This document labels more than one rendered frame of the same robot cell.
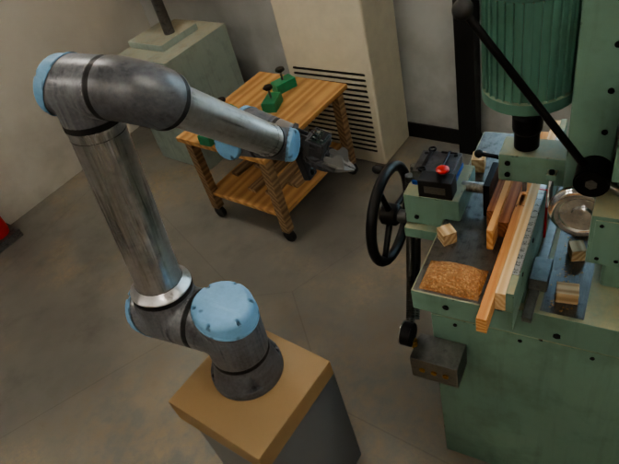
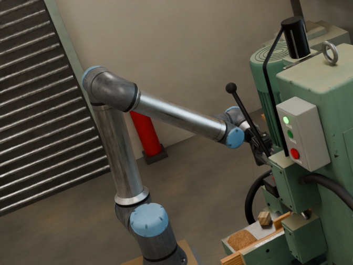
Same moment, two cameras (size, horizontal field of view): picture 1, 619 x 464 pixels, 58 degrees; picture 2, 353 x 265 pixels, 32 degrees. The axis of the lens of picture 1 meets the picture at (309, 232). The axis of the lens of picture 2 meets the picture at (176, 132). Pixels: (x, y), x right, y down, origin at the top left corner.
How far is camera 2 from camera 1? 1.45 m
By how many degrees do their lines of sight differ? 37
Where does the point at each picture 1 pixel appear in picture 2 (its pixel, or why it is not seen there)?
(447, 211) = (277, 205)
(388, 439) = not seen: outside the picture
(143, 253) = (116, 172)
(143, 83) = (111, 89)
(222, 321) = (139, 222)
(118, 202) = (106, 141)
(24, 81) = (203, 49)
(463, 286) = (238, 246)
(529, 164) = not seen: hidden behind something
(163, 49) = not seen: hidden behind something
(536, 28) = (269, 105)
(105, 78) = (97, 83)
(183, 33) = (312, 35)
